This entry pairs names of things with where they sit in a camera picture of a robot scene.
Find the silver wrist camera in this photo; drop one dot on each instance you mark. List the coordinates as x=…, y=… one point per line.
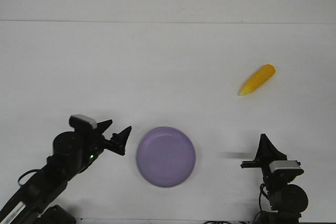
x=79, y=121
x=286, y=167

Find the yellow corn cob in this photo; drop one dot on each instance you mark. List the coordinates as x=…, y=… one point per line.
x=259, y=78

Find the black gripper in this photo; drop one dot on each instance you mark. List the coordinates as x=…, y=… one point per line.
x=94, y=143
x=272, y=154

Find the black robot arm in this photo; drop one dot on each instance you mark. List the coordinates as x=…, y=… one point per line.
x=73, y=152
x=280, y=201

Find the purple round plate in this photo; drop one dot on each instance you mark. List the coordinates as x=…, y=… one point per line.
x=165, y=157

